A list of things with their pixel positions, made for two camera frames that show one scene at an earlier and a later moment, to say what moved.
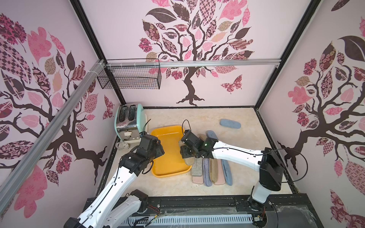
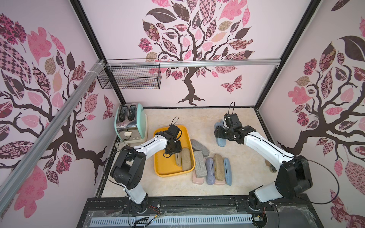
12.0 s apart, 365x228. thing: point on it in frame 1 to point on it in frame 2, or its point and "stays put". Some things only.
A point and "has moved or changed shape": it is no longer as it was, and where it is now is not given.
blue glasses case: [227, 172] stays put
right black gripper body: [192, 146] to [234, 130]
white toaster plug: [121, 145] stays put
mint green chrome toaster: [129, 122] stays put
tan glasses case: [213, 169] to [219, 167]
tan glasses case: [203, 137] to [178, 158]
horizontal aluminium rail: [191, 62] stays put
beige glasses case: [189, 161] has moved or changed shape
